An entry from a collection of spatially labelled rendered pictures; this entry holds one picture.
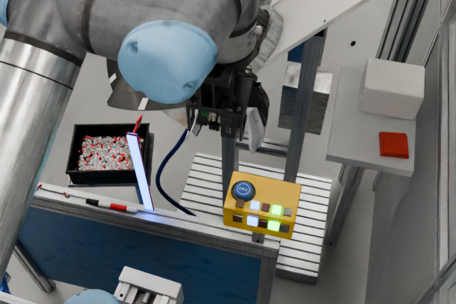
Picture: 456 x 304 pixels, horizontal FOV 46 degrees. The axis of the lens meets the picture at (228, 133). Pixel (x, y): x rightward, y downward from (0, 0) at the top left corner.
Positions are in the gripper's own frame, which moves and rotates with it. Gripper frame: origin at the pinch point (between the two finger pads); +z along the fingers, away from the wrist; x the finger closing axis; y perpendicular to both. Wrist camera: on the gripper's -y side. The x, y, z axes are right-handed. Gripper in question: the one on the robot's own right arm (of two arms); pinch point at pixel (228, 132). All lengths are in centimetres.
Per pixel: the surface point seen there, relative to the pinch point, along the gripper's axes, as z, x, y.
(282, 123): 83, 3, -69
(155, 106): 30.7, -23.0, -25.5
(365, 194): 148, 42, -88
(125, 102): 33, -31, -27
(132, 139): 30.0, -24.8, -15.3
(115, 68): 52, -47, -52
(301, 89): 54, 8, -60
